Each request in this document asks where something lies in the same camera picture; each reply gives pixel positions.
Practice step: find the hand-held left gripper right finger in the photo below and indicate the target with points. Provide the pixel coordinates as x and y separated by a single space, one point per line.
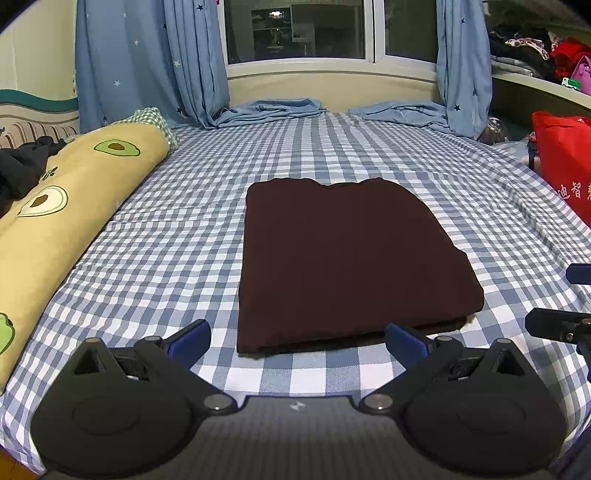
406 341

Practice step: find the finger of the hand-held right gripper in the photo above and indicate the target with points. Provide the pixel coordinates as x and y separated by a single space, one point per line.
549 323
579 273

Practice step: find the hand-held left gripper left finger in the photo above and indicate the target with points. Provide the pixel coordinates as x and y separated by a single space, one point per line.
191 338

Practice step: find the maroon printed t-shirt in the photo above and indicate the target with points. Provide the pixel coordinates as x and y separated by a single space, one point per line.
346 263

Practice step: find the dark folded clothes stack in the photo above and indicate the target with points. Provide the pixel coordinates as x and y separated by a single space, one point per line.
521 57

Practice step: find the pile of dark clothes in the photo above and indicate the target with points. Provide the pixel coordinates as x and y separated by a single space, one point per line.
23 170

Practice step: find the checked blue white bed sheet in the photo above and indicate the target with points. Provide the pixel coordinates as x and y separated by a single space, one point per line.
161 254

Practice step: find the red printed bag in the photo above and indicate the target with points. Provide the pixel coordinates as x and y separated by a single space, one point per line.
568 161

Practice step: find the clear plastic bag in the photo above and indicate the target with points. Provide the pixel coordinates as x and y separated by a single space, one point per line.
505 141

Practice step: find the yellow avocado print pillow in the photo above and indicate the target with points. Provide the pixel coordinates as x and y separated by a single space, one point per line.
78 207

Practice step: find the white green toy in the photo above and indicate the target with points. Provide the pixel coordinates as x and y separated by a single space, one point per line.
570 83

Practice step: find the pink toy bag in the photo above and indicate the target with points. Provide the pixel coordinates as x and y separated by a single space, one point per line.
582 78

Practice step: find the red garment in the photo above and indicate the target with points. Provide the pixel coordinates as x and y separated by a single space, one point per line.
570 55

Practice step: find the green checked pillow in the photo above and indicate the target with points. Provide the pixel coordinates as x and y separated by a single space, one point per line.
152 121

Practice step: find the floral patterned cloth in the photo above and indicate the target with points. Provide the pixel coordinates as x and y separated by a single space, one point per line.
526 43

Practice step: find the blue star curtain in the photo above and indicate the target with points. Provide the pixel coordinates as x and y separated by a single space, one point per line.
147 60
461 64

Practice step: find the striped bed headboard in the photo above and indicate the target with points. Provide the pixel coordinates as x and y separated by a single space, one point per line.
32 120

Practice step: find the white framed window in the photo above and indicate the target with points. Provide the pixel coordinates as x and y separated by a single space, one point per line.
304 32

